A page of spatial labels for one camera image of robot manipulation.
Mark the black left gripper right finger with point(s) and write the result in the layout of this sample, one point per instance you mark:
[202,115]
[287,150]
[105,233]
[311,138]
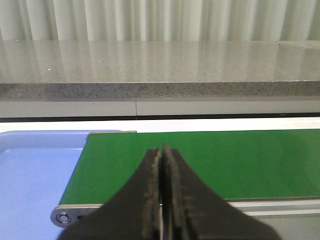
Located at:
[192,211]

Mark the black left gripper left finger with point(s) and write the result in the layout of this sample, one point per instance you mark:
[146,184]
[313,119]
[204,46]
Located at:
[131,214]

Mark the green conveyor belt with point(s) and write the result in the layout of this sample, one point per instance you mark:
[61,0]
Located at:
[250,164]

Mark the blue plastic tray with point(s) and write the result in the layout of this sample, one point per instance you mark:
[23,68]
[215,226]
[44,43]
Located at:
[35,166]

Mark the grey speckled stone counter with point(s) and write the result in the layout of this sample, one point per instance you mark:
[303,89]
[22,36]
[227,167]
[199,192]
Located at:
[76,70]

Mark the white pleated curtain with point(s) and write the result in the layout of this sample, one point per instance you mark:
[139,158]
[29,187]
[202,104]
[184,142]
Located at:
[160,20]

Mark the aluminium conveyor frame rail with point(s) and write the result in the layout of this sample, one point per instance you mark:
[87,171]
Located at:
[65,214]

